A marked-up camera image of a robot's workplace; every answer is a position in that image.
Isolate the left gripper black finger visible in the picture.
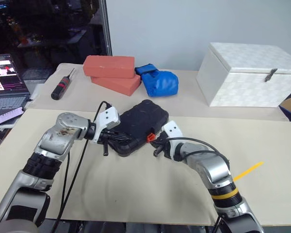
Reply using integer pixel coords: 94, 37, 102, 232
111, 131, 131, 139
111, 137, 134, 144

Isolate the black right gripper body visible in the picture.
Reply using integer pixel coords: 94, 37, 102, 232
151, 132, 172, 159

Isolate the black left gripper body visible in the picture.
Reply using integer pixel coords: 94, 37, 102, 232
97, 130, 119, 156

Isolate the black hard case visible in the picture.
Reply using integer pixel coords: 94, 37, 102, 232
107, 99, 170, 157

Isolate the beige table cloth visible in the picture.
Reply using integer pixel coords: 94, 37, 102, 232
30, 62, 290, 122

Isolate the red brick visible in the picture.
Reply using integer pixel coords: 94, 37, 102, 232
83, 55, 136, 79
90, 74, 142, 97

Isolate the blue boxing glove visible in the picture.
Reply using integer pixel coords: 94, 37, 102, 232
134, 63, 179, 98

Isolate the black red screwdriver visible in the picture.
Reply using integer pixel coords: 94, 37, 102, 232
50, 67, 76, 100

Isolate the yellow tape strip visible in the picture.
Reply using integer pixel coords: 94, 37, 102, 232
233, 161, 265, 182

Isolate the white woven storage box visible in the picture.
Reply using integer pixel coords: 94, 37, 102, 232
196, 42, 291, 108

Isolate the smartphone with lit screen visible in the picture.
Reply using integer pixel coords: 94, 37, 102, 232
0, 106, 25, 126

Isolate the threaded metal pole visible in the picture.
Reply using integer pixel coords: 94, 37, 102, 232
99, 0, 113, 56

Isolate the open laptop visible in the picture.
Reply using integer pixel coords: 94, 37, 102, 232
0, 53, 31, 111

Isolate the metal box latch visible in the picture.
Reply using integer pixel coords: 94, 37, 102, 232
264, 68, 278, 83

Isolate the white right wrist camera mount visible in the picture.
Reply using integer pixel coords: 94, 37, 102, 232
161, 120, 184, 160

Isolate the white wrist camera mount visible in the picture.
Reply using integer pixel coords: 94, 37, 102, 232
90, 106, 121, 145
161, 120, 184, 160

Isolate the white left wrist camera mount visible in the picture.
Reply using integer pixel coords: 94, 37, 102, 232
90, 106, 121, 145

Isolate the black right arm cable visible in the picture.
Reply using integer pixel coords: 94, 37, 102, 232
165, 137, 230, 168

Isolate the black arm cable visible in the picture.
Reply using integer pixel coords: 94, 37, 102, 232
50, 100, 113, 233
165, 137, 230, 168

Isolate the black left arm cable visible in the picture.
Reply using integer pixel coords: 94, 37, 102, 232
50, 100, 113, 233

